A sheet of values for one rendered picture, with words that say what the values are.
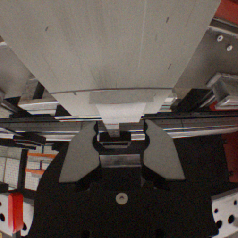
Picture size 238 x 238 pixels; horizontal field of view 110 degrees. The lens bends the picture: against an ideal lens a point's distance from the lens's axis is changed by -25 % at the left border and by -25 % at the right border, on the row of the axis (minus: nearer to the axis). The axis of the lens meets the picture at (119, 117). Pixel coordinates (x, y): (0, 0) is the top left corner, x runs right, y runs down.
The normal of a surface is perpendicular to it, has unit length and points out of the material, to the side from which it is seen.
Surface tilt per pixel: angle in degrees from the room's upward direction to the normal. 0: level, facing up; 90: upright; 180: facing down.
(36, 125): 90
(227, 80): 90
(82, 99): 0
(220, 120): 90
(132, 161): 90
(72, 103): 0
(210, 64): 0
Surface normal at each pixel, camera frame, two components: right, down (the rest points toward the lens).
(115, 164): -0.03, -0.38
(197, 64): 0.02, 0.92
